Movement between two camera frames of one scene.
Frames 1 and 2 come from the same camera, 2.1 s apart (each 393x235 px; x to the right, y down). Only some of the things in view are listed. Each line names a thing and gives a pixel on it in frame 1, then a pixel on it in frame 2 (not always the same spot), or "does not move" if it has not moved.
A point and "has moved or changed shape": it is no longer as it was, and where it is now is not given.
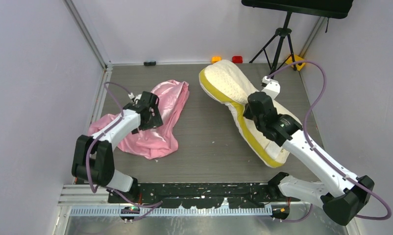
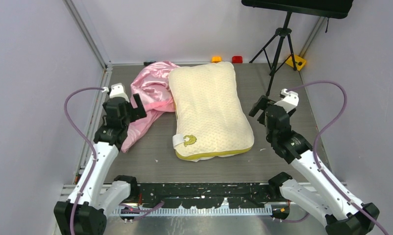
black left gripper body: x=154 y=121 → x=127 y=121
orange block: x=215 y=59 does not move
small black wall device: x=149 y=63 does not move
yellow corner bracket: x=297 y=58 does not move
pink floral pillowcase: x=158 y=142 → x=152 y=83
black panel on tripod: x=329 y=9 does not move
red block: x=237 y=59 does not move
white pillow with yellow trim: x=225 y=82 has moved or changed shape
